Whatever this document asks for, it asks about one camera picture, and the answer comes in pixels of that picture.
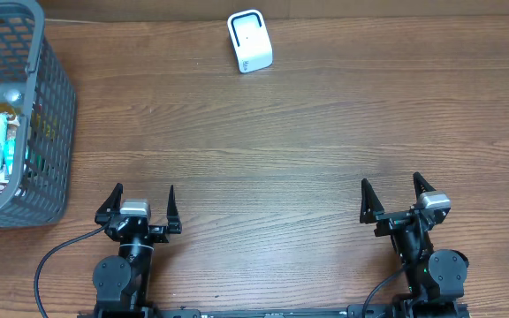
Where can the white barcode scanner stand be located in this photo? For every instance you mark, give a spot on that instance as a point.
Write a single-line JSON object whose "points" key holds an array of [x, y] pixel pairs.
{"points": [[250, 40]]}

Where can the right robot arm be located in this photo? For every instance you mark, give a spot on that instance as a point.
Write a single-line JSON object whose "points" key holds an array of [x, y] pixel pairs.
{"points": [[435, 278]]}

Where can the small teal tissue pack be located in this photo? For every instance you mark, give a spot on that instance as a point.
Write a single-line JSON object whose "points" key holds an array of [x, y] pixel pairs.
{"points": [[9, 151]]}

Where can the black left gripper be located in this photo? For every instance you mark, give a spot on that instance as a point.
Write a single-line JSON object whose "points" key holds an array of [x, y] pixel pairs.
{"points": [[158, 231]]}

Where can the yellow oil bottle silver cap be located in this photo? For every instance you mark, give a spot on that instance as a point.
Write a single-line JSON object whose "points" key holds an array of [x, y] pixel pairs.
{"points": [[13, 93]]}

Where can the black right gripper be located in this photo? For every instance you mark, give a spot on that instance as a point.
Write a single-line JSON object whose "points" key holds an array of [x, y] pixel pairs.
{"points": [[372, 212]]}

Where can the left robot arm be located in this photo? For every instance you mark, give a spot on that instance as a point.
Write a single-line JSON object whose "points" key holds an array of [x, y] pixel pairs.
{"points": [[121, 280]]}

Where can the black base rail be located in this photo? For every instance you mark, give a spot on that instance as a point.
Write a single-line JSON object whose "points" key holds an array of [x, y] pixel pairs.
{"points": [[259, 313]]}

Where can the grey plastic mesh basket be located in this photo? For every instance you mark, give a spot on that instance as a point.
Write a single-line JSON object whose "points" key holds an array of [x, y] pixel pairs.
{"points": [[38, 190]]}

